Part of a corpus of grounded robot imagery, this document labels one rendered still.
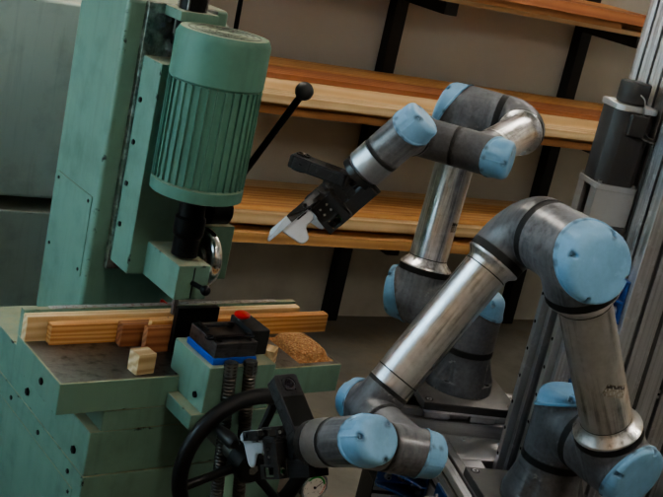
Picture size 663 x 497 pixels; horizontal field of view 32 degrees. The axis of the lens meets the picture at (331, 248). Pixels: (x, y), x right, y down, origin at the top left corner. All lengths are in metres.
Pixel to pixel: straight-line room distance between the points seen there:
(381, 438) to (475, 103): 1.02
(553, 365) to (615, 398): 0.42
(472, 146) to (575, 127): 2.95
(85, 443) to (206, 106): 0.64
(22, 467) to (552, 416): 1.04
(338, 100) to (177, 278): 2.23
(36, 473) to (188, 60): 0.85
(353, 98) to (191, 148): 2.35
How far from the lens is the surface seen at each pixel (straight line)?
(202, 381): 2.05
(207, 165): 2.09
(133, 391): 2.10
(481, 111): 2.47
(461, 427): 2.57
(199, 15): 2.21
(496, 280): 1.83
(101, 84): 2.32
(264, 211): 4.38
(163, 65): 2.18
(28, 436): 2.36
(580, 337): 1.82
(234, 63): 2.05
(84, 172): 2.37
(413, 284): 2.51
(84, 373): 2.08
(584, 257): 1.71
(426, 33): 5.05
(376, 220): 4.60
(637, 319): 2.25
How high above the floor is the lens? 1.77
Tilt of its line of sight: 16 degrees down
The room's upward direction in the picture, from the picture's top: 13 degrees clockwise
